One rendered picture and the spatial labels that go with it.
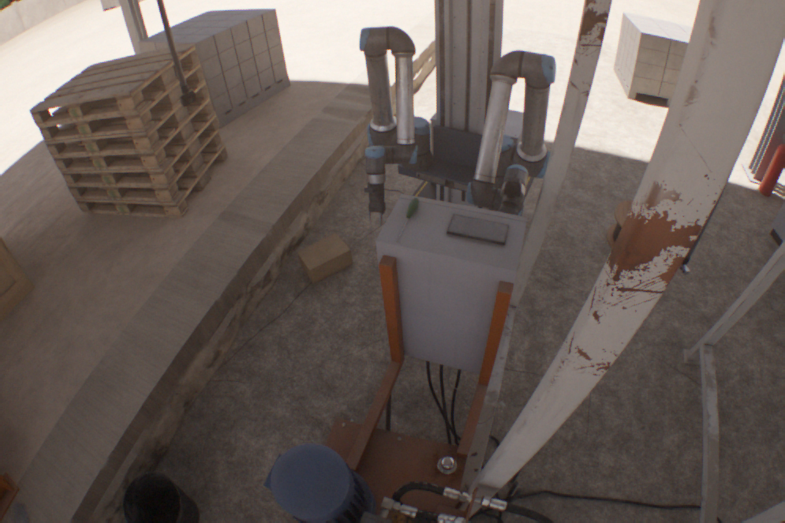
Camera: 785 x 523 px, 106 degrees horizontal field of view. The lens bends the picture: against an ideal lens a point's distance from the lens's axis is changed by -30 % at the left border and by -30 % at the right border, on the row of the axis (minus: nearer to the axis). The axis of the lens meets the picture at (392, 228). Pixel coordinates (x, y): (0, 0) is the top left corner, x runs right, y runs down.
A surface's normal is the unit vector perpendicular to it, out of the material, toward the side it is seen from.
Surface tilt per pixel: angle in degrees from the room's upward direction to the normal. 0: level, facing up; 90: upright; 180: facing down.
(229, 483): 0
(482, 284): 90
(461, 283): 90
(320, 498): 0
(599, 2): 99
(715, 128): 89
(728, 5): 89
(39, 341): 0
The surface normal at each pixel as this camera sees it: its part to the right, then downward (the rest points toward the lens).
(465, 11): -0.48, 0.62
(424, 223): -0.07, -0.73
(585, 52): -0.33, 0.76
